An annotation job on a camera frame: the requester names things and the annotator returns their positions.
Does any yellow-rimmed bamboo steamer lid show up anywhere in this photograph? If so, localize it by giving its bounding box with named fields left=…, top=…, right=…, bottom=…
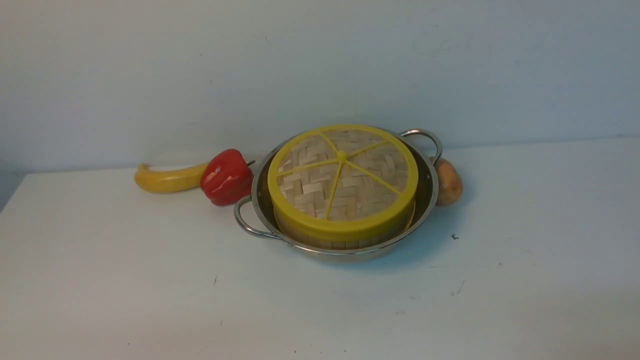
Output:
left=266, top=124, right=419, bottom=240

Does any yellow-rimmed bamboo steamer basket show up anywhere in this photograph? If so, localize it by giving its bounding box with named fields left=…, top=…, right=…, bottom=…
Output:
left=274, top=202, right=416, bottom=249

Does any stainless steel pot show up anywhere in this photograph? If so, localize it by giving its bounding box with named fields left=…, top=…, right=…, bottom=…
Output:
left=233, top=128, right=444, bottom=264

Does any red bell pepper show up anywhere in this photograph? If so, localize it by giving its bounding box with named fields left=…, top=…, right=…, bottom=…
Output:
left=199, top=148, right=254, bottom=207

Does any brown potato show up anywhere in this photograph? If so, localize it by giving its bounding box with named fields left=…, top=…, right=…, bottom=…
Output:
left=429, top=156, right=464, bottom=207

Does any yellow banana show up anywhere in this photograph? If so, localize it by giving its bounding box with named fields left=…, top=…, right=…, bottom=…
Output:
left=134, top=163, right=207, bottom=194

